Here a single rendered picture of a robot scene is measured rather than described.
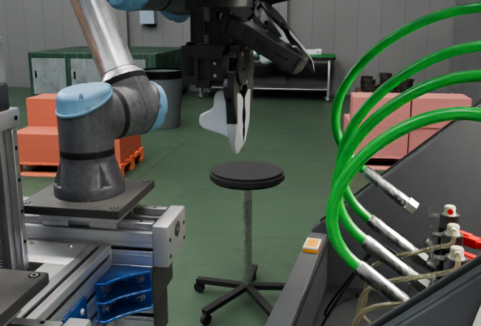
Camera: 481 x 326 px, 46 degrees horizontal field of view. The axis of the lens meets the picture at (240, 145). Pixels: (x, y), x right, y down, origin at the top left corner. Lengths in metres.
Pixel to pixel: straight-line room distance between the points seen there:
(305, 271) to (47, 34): 10.94
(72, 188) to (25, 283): 0.37
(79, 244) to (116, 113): 0.29
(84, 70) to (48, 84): 0.68
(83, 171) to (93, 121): 0.11
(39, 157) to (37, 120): 0.49
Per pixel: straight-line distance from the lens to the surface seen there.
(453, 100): 5.42
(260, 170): 2.67
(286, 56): 0.73
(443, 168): 1.20
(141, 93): 1.29
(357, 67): 0.85
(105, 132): 1.21
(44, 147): 5.30
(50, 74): 9.49
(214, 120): 0.77
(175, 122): 7.25
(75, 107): 1.18
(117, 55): 1.32
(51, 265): 1.16
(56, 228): 1.27
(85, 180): 1.20
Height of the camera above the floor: 1.42
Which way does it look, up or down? 13 degrees down
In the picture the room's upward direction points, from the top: straight up
